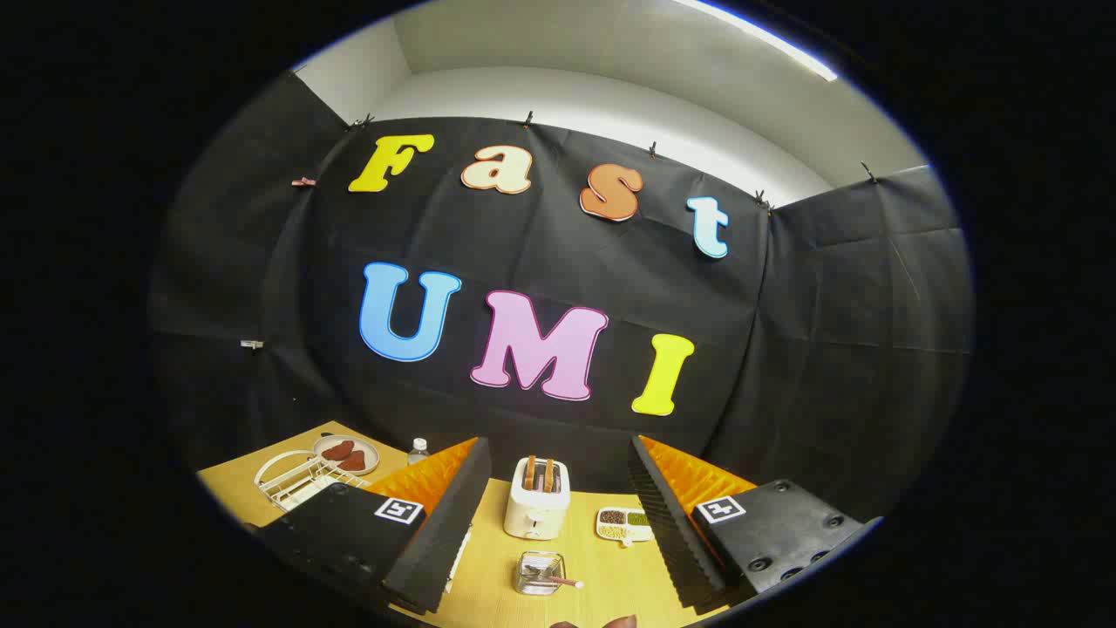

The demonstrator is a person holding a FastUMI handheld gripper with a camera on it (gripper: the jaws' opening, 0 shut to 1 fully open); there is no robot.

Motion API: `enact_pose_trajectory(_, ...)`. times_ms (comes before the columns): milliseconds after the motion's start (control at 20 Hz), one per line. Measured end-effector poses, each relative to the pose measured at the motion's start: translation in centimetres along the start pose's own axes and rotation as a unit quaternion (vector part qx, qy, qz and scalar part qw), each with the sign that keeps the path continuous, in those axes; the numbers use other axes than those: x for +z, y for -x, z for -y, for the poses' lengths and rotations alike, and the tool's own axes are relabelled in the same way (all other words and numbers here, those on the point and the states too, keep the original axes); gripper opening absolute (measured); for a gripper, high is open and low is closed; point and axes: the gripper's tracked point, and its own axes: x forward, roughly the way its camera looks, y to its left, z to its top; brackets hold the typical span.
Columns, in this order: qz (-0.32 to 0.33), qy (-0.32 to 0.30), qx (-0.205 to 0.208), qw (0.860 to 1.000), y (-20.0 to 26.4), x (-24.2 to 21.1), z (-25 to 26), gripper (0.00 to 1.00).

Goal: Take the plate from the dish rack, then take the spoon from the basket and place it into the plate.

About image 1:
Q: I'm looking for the divided white dish with beans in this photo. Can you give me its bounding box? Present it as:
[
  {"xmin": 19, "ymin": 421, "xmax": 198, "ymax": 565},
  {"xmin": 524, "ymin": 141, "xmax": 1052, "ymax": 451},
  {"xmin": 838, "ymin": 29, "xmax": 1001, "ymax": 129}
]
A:
[{"xmin": 596, "ymin": 508, "xmax": 655, "ymax": 548}]

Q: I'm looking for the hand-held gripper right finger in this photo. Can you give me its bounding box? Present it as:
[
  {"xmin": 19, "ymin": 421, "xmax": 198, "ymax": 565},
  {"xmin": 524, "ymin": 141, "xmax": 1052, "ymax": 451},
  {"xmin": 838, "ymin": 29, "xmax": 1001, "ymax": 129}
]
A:
[{"xmin": 628, "ymin": 434, "xmax": 881, "ymax": 616}]

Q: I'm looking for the black backdrop cloth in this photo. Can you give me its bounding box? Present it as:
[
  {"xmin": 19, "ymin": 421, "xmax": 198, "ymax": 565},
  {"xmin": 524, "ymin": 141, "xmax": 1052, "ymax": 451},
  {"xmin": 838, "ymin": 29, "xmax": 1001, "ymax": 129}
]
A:
[{"xmin": 148, "ymin": 70, "xmax": 976, "ymax": 524}]

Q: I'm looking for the white toaster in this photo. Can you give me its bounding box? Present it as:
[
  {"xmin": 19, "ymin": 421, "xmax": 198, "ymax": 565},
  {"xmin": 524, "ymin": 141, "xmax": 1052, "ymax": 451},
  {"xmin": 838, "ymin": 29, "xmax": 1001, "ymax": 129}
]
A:
[{"xmin": 504, "ymin": 456, "xmax": 572, "ymax": 542}]

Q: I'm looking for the small white plate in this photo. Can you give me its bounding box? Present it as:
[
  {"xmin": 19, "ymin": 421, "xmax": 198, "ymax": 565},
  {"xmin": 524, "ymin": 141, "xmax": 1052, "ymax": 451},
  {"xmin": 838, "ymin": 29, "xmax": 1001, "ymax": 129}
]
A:
[{"xmin": 312, "ymin": 434, "xmax": 381, "ymax": 476}]

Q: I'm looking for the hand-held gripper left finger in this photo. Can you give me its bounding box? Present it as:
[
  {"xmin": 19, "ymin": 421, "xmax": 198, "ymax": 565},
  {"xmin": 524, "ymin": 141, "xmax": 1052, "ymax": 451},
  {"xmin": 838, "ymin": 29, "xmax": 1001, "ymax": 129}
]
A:
[{"xmin": 248, "ymin": 436, "xmax": 493, "ymax": 616}]

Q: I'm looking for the white wire dish rack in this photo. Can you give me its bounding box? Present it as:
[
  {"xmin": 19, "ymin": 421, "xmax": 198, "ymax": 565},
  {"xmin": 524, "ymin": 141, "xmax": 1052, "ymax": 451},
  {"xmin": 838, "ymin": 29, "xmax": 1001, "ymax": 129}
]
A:
[{"xmin": 255, "ymin": 449, "xmax": 371, "ymax": 511}]

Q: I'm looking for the metal wire basket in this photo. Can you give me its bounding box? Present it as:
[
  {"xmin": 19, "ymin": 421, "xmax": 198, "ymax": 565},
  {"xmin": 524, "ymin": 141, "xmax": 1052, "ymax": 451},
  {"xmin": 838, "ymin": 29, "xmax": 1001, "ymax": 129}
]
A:
[{"xmin": 514, "ymin": 551, "xmax": 566, "ymax": 597}]

